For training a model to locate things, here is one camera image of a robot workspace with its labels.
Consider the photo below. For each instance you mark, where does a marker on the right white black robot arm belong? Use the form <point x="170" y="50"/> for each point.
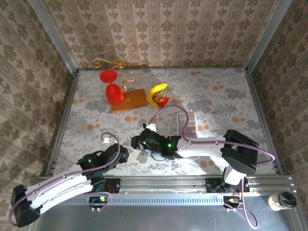
<point x="204" y="148"/>

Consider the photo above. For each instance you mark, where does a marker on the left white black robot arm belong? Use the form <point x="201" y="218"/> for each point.
<point x="60" y="187"/>

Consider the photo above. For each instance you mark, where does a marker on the left small controller board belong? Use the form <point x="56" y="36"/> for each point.
<point x="96" y="199"/>

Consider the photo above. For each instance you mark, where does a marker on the small controller board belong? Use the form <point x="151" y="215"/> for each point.
<point x="96" y="199"/>
<point x="231" y="200"/>

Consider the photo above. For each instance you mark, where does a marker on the small red toy figure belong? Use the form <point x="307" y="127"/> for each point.
<point x="162" y="101"/>

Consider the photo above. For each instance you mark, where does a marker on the red plastic wine glass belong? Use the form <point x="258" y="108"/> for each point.
<point x="115" y="95"/>

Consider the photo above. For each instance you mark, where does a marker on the yellow toy banana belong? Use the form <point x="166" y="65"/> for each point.
<point x="154" y="92"/>

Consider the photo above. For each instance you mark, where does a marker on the grey metal shelf panel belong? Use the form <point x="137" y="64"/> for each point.
<point x="156" y="219"/>

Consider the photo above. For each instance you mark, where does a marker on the floral patterned table cover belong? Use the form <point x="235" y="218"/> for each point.
<point x="216" y="79"/>

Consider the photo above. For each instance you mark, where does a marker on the right small controller board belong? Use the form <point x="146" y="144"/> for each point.
<point x="231" y="200"/>

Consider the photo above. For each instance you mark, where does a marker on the glass jar black lid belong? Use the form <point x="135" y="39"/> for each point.
<point x="282" y="201"/>

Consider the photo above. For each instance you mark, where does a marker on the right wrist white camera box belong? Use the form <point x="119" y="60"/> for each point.
<point x="150" y="127"/>

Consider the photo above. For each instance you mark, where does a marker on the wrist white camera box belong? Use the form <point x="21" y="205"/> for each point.
<point x="105" y="140"/>
<point x="150" y="127"/>

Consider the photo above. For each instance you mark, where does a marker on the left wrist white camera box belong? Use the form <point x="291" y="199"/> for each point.
<point x="105" y="140"/>

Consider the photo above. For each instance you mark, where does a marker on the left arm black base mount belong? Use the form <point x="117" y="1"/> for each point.
<point x="115" y="185"/>

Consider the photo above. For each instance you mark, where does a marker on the aluminium front rail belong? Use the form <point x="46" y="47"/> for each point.
<point x="163" y="183"/>

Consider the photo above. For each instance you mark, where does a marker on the left aluminium side rail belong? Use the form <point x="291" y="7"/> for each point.
<point x="64" y="120"/>

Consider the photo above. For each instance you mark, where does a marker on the aluminium side rail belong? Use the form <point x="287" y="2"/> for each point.
<point x="64" y="120"/>
<point x="262" y="118"/>

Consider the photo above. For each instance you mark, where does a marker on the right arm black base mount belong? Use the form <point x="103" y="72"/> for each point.
<point x="211" y="186"/>

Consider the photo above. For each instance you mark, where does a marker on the right aluminium side rail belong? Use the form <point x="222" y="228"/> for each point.
<point x="262" y="118"/>

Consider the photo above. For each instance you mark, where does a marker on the left aluminium corner post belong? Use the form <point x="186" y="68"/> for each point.
<point x="55" y="36"/>

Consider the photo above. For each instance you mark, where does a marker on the aluminium corner post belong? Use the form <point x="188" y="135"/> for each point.
<point x="268" y="36"/>
<point x="55" y="36"/>

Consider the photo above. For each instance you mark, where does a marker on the right aluminium corner post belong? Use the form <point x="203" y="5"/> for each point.
<point x="268" y="36"/>

